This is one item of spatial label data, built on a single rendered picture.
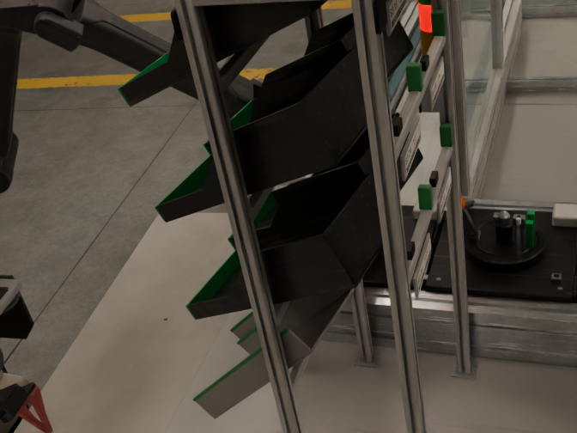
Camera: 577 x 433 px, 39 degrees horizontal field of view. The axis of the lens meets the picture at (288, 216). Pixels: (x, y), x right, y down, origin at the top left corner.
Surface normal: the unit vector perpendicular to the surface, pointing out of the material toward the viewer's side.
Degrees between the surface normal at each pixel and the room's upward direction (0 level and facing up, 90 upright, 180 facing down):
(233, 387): 90
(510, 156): 0
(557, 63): 0
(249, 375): 90
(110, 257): 0
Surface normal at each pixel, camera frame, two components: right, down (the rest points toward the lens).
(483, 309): -0.17, -0.82
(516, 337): -0.32, 0.57
